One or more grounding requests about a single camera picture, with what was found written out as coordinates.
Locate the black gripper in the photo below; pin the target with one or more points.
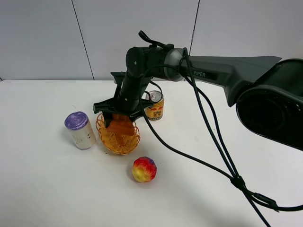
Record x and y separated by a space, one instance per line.
126 99

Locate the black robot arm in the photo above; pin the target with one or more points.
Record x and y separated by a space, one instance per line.
266 90

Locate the orange wicker basket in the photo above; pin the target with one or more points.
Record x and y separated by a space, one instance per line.
117 143

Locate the purple and white roll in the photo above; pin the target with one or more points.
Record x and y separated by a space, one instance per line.
80 129

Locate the gold drink can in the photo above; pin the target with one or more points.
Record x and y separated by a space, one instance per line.
156 111

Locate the red yellow toy fruit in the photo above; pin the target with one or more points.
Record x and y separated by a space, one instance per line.
144 169

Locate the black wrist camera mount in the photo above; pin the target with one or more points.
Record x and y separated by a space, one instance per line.
118 77

